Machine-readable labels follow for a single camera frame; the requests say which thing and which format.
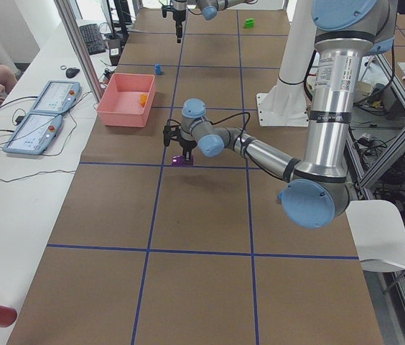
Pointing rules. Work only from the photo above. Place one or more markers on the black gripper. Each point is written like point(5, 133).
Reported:
point(187, 144)
point(178, 17)

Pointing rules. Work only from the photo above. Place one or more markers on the purple sloped block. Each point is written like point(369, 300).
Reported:
point(179, 161)

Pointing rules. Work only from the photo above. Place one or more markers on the small blue cube block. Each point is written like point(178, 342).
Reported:
point(158, 69)

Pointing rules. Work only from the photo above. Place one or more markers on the green two-stud block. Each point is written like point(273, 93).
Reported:
point(249, 23)

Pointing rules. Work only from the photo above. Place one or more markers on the orange sloped block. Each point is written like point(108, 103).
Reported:
point(143, 99)

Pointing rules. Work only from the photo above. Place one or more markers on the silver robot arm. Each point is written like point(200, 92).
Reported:
point(217, 5)
point(315, 89)

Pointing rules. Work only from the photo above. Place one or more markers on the pink plastic box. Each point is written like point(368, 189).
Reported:
point(119, 105)

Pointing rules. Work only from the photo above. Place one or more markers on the black keyboard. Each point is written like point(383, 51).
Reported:
point(92, 38)

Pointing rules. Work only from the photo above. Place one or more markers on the black computer mouse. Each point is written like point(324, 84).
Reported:
point(71, 72)

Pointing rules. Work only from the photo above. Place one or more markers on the upper teach pendant tablet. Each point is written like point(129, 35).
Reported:
point(57, 97)

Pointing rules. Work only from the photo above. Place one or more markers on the teach pendant tablet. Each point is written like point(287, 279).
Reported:
point(57, 97)
point(34, 134)

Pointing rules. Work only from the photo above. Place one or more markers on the lower teach pendant tablet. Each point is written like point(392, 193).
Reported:
point(34, 134)

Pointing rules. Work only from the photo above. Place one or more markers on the white plastic chair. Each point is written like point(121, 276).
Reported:
point(379, 235)

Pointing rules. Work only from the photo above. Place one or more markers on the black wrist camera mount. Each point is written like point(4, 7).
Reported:
point(171, 132)

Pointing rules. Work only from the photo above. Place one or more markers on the aluminium frame post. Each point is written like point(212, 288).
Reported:
point(71, 27)

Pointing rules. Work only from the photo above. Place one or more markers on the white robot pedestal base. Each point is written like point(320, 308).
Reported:
point(286, 103)

